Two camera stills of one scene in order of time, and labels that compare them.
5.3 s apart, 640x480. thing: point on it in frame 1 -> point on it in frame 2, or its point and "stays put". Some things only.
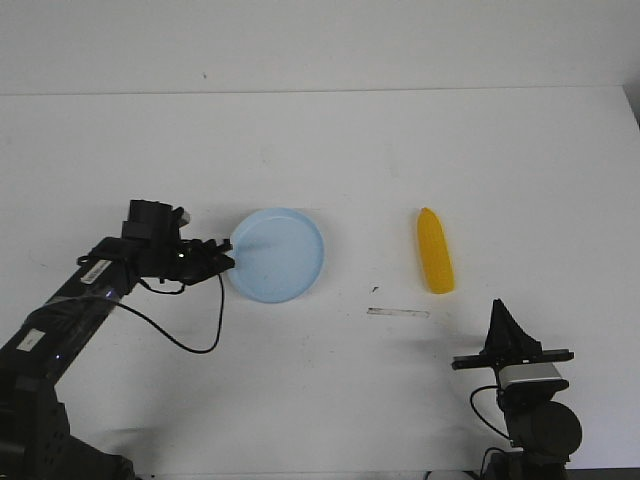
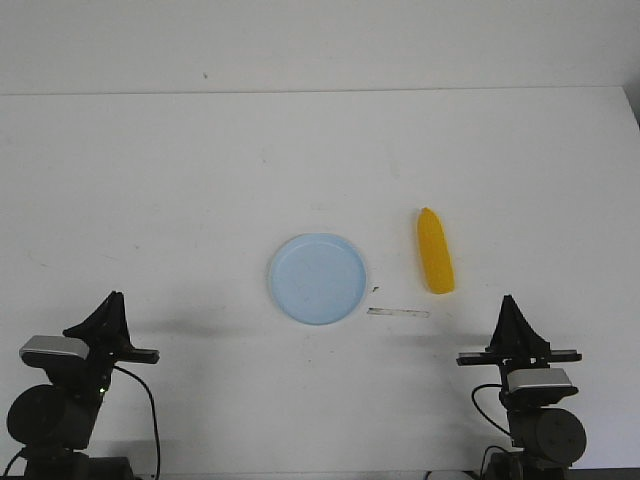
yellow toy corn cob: x=436 y=254 stays put
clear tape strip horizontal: x=390 y=311 stays put
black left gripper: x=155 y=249 -> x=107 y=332
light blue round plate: x=278 y=254 -> x=318 y=278
